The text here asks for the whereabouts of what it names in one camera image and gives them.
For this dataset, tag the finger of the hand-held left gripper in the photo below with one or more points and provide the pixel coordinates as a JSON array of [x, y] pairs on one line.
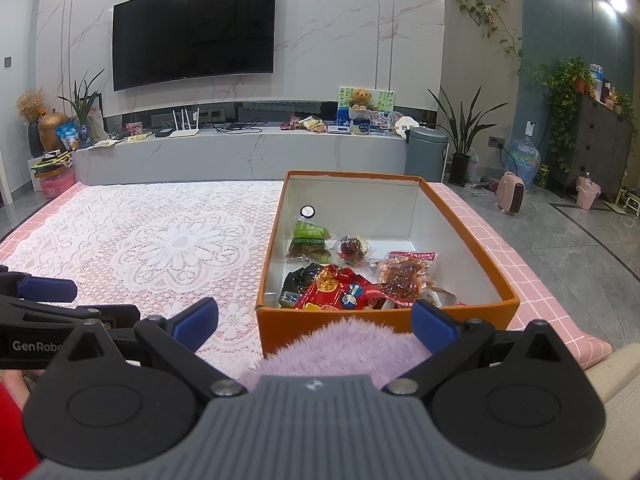
[[115, 315], [47, 290]]

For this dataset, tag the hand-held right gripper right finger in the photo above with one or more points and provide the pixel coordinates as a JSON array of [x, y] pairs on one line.
[[430, 322]]

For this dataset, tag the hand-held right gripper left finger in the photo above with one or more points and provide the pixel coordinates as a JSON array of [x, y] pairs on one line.
[[197, 319]]

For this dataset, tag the white packet with orange sticks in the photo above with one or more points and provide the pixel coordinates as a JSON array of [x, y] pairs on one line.
[[442, 300]]

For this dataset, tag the clear packet of red meat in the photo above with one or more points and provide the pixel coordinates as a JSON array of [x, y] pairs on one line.
[[402, 280]]

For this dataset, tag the orange cardboard box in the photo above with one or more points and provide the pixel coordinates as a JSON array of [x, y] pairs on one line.
[[350, 330]]

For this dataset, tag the large red snack packet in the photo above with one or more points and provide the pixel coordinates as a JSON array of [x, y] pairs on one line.
[[335, 290]]

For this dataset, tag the dark snack packet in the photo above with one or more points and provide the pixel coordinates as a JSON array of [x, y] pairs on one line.
[[295, 287]]

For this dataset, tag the small clear packet of dates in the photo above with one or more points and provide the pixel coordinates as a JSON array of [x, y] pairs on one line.
[[354, 250]]

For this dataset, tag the pile of snacks on console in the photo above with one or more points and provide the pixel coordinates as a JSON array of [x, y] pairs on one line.
[[307, 124]]

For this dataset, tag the white lace tablecloth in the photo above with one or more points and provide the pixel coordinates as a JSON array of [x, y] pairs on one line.
[[165, 245]]

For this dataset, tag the purple fluffy garment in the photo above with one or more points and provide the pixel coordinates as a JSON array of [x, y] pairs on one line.
[[340, 350]]

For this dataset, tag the pink storage box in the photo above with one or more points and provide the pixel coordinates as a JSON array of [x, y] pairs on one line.
[[57, 186]]

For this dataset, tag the pink checked table cover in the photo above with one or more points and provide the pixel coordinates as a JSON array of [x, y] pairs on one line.
[[530, 285]]

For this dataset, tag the pile of yellow black packets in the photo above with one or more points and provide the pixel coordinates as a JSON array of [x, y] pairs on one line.
[[50, 161]]

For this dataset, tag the pink space heater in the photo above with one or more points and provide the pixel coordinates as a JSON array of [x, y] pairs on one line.
[[510, 194]]

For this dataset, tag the blue snack bag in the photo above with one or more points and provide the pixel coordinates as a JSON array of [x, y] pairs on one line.
[[67, 136]]

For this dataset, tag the golden vase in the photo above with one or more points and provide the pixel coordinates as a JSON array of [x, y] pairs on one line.
[[52, 132]]

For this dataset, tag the grey trash can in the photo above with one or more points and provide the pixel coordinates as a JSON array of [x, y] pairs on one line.
[[425, 157]]

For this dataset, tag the dried flowers in dark vase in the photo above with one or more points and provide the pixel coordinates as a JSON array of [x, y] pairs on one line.
[[32, 110]]

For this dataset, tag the potted plant in black pot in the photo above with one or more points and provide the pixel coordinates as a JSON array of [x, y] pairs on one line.
[[462, 140]]

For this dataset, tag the blue water jug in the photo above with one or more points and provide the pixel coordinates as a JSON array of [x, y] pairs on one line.
[[524, 162]]

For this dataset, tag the long-leaved plant on console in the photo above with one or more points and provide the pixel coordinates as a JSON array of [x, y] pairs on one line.
[[82, 105]]

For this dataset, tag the white router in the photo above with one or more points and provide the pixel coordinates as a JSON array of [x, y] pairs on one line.
[[184, 129]]

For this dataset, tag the beige sofa cushion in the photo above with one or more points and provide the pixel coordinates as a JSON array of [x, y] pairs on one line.
[[617, 380]]

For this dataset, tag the white round container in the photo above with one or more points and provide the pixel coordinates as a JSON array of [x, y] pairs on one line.
[[406, 126]]

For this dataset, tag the small pink bin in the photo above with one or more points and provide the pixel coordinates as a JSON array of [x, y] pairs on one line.
[[587, 194]]

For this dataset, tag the white jar with blue label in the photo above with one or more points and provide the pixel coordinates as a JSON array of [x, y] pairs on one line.
[[361, 126]]

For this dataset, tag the white kitchen scale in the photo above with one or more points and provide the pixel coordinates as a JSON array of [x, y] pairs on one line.
[[338, 129]]

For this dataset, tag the green picture board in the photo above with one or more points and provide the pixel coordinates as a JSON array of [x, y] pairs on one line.
[[384, 100]]

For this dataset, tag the small white stool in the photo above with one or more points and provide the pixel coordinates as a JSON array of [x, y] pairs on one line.
[[631, 205]]

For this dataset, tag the brown teddy bear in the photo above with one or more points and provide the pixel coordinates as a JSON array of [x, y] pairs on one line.
[[360, 99]]

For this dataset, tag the grey dresser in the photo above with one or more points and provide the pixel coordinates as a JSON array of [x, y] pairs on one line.
[[600, 145]]

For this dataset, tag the trailing pothos plant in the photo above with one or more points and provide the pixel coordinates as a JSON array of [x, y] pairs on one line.
[[567, 95]]

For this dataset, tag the hanging vine plant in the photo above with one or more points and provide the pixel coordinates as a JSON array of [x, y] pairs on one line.
[[487, 15]]

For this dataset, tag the black wall television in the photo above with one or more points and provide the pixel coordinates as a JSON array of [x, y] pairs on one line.
[[195, 32]]

